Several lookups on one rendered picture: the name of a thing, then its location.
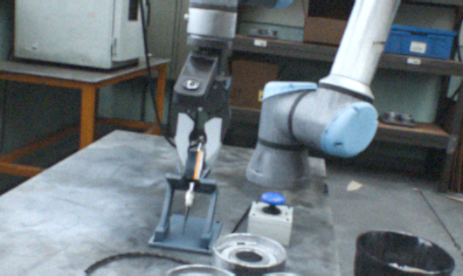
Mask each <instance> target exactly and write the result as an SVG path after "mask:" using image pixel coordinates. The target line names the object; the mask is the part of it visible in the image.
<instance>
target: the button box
mask: <svg viewBox="0 0 463 276"><path fill-rule="evenodd" d="M268 207H269V204H263V203H257V202H253V204H252V209H251V212H250V215H249V221H248V228H247V234H253V235H258V236H261V237H264V238H271V239H273V240H275V241H277V242H278V243H280V245H282V246H283V247H288V242H289V237H290V231H291V224H292V215H293V208H290V207H285V206H276V210H268Z"/></svg>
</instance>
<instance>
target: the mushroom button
mask: <svg viewBox="0 0 463 276"><path fill-rule="evenodd" d="M261 201H262V202H263V203H265V204H269V207H268V210H276V206H279V205H282V204H284V203H285V198H284V197H283V196H282V195H281V194H279V193H275V192H267V193H264V194H263V195H262V196H261Z"/></svg>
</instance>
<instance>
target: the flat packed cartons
mask: <svg viewBox="0 0 463 276"><path fill-rule="evenodd" d="M456 103H457V101H456V100H452V101H451V103H450V104H449V105H448V106H447V108H446V109H445V113H444V120H443V127H442V130H443V131H444V132H445V133H447V134H448V135H450V131H451V127H452V123H453V116H454V112H455V108H456ZM439 166H440V167H441V168H443V164H442V161H441V156H440V154H439ZM447 189H448V190H450V191H451V192H453V191H454V192H455V193H456V191H457V192H458V193H460V191H461V192H462V194H463V115H462V123H461V127H460V135H459V139H458V143H457V147H456V150H455V155H454V158H453V166H452V169H451V174H450V178H449V182H448V186H447Z"/></svg>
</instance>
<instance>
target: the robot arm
mask: <svg viewBox="0 0 463 276"><path fill-rule="evenodd" d="M292 2H293V0H190V4H189V14H186V15H185V20H188V21H189V22H188V33H189V34H190V36H188V45H193V46H198V52H195V51H191V52H190V54H189V56H188V60H187V62H186V64H185V66H184V68H183V70H182V73H181V75H180V76H179V78H178V80H177V82H176V85H175V87H174V101H173V103H172V106H171V109H170V120H171V124H172V128H173V133H174V136H175V140H176V145H177V149H178V153H179V155H180V157H181V159H182V161H183V164H184V166H185V167H186V165H187V161H188V152H189V146H190V145H191V140H190V133H191V131H192V130H193V128H194V127H195V123H196V122H195V120H194V119H193V118H192V117H191V116H190V115H191V114H192V113H194V111H201V112H206V113H207V114H208V115H209V116H210V117H211V116H212V113H213V112H215V114H214V117H213V118H211V120H209V121H207V122H206V123H205V133H206V134H207V139H208V141H207V143H206V145H205V149H206V154H205V158H204V169H208V168H209V167H210V166H211V164H212V163H213V161H214V160H215V158H216V156H217V153H218V151H219V148H220V146H221V144H222V142H223V139H224V138H225V134H226V132H227V129H228V127H229V125H230V123H231V119H232V111H231V109H230V100H231V99H229V96H230V87H231V79H232V76H227V75H222V65H223V56H224V49H225V50H230V49H231V48H232V40H231V38H234V33H235V21H236V13H233V12H236V10H237V9H236V8H237V4H240V5H250V6H266V7H268V8H271V9H272V8H274V7H275V8H283V7H286V6H288V5H290V4H291V3H292ZM400 3H401V0H356V3H355V6H354V8H353V10H352V12H351V15H350V20H349V24H348V27H347V30H346V31H345V34H344V36H343V39H342V43H341V46H340V48H339V51H338V53H337V55H336V58H335V62H334V64H333V67H332V70H331V73H330V74H329V76H328V77H327V78H325V79H322V80H320V83H319V86H318V87H317V85H316V84H315V83H303V82H270V83H268V84H267V85H266V87H265V90H264V95H263V98H262V108H261V115H260V122H259V134H258V146H257V147H256V149H255V151H254V153H253V155H252V158H251V160H250V161H249V164H248V166H247V169H246V175H245V176H246V178H247V179H248V180H249V181H251V182H253V183H256V184H258V185H259V186H262V187H266V188H269V189H274V190H304V189H306V188H308V187H309V186H310V183H311V170H310V166H309V160H308V146H310V147H313V148H318V149H320V150H322V151H325V152H326V153H328V154H329V155H339V156H341V157H351V156H353V155H357V154H358V153H359V152H361V151H363V150H364V149H365V148H366V147H367V146H368V145H369V144H370V142H371V141H372V139H373V135H374V133H375V131H376V128H377V121H376V119H377V112H376V110H375V108H374V107H373V106H372V104H373V95H372V92H371V91H370V87H371V84H372V81H373V77H374V75H375V72H376V69H377V66H378V63H379V60H380V58H381V56H382V53H383V51H384V47H385V45H386V42H387V39H388V37H389V35H390V31H391V28H392V26H393V24H394V21H395V16H396V14H397V9H398V7H399V5H400ZM194 8H196V9H194ZM202 9H206V10H202ZM217 10H219V11H217ZM225 11H227V12H225ZM225 92H226V97H225ZM188 109H189V110H188Z"/></svg>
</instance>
